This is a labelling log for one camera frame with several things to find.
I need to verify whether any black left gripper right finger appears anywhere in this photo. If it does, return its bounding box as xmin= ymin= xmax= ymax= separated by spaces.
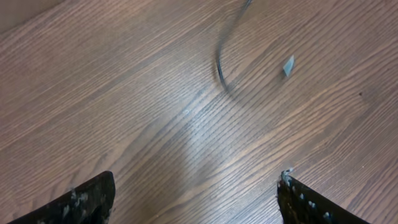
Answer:
xmin=277 ymin=169 xmax=369 ymax=224

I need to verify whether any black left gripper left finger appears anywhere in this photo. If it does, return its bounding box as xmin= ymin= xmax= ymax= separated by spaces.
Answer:
xmin=9 ymin=170 xmax=116 ymax=224

